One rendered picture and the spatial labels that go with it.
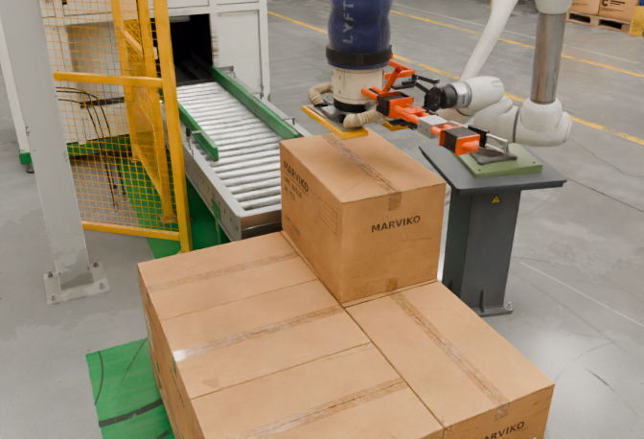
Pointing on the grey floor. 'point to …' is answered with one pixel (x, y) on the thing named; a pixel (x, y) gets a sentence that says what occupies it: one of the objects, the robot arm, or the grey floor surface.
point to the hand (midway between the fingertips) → (397, 104)
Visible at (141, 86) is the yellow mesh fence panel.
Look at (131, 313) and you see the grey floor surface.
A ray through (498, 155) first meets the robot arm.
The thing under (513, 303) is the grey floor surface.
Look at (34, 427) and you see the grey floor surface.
